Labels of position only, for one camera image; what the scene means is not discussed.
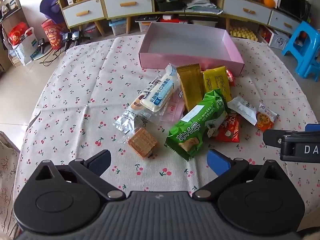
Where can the gold brown snack packet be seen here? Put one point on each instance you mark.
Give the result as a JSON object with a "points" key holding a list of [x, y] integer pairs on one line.
{"points": [[191, 85]]}

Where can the red cardboard box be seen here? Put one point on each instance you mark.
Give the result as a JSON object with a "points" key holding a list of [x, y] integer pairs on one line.
{"points": [[170, 20]]}

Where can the white bread packet blue label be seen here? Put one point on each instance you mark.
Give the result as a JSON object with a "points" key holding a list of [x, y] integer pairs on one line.
{"points": [[160, 92]]}

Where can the wooden bookshelf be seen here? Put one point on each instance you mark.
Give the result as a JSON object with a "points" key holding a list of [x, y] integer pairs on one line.
{"points": [[11, 7]]}

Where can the small red candy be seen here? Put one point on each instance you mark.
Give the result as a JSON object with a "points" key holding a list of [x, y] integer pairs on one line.
{"points": [[229, 76]]}

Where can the white paper bag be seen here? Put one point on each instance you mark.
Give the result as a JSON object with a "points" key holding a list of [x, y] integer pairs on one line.
{"points": [[26, 51]]}

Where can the yellow snack packet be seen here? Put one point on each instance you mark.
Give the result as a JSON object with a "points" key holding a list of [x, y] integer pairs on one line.
{"points": [[217, 82]]}

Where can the blue plastic stool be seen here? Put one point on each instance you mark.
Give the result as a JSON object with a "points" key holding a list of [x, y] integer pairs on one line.
{"points": [[303, 30]]}

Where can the pile of folded papers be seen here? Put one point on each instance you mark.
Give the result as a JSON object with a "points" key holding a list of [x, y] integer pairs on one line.
{"points": [[203, 3]]}

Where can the small white snack packet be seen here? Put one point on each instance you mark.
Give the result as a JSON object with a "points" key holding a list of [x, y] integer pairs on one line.
{"points": [[243, 108]]}

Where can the beige printed cloth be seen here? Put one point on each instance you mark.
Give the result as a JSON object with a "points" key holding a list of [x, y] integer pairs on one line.
{"points": [[6, 170]]}

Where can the long silver cookie packet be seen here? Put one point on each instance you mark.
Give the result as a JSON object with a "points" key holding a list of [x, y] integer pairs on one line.
{"points": [[126, 121]]}

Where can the red snack packet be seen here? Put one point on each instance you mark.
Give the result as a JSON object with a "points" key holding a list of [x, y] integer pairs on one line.
{"points": [[230, 131]]}

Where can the purple hat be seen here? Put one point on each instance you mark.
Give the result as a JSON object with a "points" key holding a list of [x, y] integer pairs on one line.
{"points": [[51, 6]]}

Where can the black microwave oven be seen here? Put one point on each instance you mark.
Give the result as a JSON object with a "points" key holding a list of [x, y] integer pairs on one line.
{"points": [[293, 2]]}

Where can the long wooden cabinet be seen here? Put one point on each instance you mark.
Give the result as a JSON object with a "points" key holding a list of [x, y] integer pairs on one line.
{"points": [[220, 1]]}

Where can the red gift bag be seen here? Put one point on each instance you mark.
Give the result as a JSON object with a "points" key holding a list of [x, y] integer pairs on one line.
{"points": [[17, 33]]}

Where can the pink snack packet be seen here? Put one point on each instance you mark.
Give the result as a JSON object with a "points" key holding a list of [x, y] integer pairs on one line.
{"points": [[172, 110]]}

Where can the green biscuit packet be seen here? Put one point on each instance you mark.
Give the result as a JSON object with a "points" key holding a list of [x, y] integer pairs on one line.
{"points": [[195, 122]]}

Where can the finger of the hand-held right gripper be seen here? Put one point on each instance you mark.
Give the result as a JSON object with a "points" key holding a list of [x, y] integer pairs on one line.
{"points": [[271, 138], [313, 127]]}

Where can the clear wafer packet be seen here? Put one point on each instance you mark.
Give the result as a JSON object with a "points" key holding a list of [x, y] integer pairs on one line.
{"points": [[142, 142]]}

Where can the orange fruit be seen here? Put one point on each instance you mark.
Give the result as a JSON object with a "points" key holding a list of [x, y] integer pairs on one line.
{"points": [[269, 1]]}

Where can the round red bag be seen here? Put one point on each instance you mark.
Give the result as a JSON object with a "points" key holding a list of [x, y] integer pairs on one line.
{"points": [[52, 36]]}

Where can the small clear storage bin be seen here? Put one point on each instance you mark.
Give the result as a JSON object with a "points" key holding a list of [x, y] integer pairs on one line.
{"points": [[145, 26]]}

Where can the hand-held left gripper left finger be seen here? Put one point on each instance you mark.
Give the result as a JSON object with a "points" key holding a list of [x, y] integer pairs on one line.
{"points": [[101, 159]]}

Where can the black storage bin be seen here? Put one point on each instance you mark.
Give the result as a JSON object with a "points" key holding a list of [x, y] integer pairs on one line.
{"points": [[170, 5]]}

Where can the yellow egg tray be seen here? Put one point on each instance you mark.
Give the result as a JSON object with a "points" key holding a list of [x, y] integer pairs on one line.
{"points": [[243, 33]]}

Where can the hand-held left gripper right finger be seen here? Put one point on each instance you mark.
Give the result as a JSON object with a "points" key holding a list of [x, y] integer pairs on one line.
{"points": [[217, 161]]}

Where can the cherry print tablecloth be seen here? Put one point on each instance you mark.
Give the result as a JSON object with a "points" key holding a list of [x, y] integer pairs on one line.
{"points": [[82, 92]]}

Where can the large clear storage bin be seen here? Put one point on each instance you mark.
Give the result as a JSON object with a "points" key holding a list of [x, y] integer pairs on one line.
{"points": [[205, 22]]}

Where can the white printed crate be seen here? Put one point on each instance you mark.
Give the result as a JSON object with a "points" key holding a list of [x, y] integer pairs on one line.
{"points": [[278, 41]]}

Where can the clear bin blue lid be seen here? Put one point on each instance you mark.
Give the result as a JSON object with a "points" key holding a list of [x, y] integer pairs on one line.
{"points": [[117, 26]]}

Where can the pink cardboard box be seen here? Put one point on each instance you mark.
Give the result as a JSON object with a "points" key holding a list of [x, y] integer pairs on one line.
{"points": [[185, 40]]}

